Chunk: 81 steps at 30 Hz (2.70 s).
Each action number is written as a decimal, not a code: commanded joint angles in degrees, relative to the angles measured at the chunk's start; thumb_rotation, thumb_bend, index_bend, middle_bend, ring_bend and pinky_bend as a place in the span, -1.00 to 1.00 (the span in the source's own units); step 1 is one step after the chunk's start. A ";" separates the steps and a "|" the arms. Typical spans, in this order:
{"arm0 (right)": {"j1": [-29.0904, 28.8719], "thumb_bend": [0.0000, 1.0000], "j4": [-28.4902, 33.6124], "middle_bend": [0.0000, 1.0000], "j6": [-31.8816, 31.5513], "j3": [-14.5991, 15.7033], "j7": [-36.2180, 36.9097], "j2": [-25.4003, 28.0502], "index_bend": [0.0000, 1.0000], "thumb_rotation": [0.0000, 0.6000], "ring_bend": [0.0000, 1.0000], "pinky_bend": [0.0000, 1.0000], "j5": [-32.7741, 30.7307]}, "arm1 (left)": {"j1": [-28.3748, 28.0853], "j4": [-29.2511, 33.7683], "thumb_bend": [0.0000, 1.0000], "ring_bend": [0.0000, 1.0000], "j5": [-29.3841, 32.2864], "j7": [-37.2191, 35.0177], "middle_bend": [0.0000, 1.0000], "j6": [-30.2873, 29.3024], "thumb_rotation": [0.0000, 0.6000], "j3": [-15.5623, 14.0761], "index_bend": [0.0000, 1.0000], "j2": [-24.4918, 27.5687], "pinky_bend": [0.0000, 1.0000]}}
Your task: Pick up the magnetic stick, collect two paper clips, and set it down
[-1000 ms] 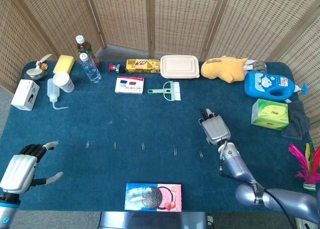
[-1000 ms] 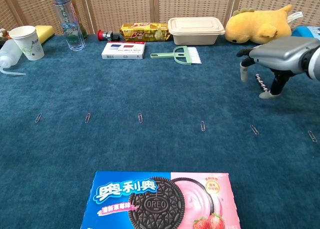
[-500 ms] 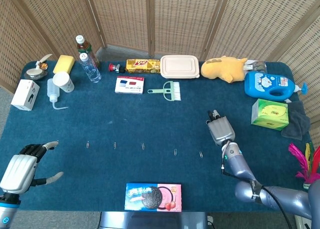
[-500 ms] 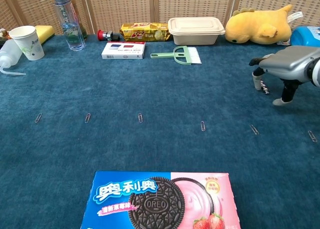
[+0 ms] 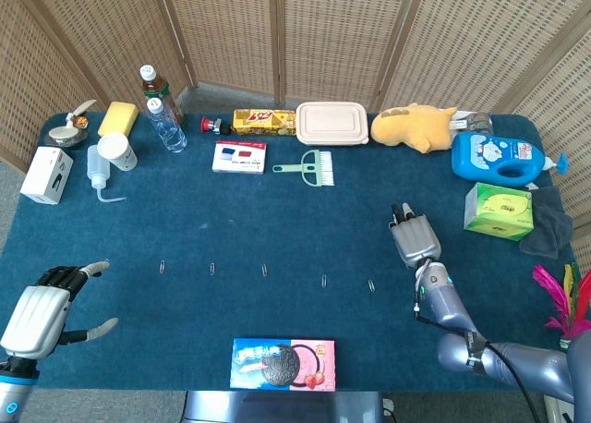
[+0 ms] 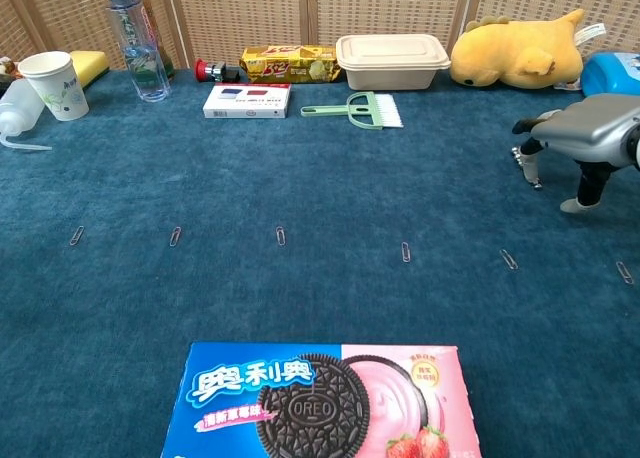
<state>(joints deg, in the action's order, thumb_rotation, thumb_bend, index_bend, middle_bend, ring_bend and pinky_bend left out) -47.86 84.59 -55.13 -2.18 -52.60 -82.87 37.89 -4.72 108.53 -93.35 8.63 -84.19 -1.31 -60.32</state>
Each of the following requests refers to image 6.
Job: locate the woven rattan folding screen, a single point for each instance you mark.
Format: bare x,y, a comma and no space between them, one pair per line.
250,13

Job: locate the white paper cup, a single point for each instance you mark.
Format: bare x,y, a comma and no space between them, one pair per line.
55,85

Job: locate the blue carpet table cover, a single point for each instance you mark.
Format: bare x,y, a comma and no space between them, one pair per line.
300,188

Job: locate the blue pink Oreo box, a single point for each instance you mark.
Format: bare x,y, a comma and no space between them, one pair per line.
320,408

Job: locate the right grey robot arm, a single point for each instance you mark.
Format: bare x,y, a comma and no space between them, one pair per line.
636,150

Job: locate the silver paper clip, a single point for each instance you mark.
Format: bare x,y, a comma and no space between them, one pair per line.
509,259
406,252
281,236
624,272
76,235
175,236

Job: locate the beige lidded lunch box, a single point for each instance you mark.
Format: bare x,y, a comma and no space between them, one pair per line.
390,60

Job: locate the blue detergent bottle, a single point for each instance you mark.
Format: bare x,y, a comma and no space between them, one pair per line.
607,73

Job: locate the yellow sponge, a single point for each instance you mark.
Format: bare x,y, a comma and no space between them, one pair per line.
92,65

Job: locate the yellow plush toy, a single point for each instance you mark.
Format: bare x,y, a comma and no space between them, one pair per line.
515,50

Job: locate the small brown round ornament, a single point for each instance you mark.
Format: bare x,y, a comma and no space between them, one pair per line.
6,68

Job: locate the translucent squeeze wash bottle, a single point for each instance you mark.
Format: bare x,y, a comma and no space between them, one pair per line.
17,108

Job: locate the yellow cracker package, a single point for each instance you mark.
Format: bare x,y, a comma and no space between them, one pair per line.
290,64

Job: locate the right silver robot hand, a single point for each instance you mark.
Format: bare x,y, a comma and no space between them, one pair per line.
595,123

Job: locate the white red-blue card box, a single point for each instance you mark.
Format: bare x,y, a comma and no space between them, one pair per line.
247,102

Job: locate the red emergency stop button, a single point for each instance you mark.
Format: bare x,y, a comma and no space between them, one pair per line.
212,70

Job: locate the green hand brush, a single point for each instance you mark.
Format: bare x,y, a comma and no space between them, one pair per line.
372,110

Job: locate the clear water bottle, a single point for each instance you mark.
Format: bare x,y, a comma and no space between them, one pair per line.
142,58

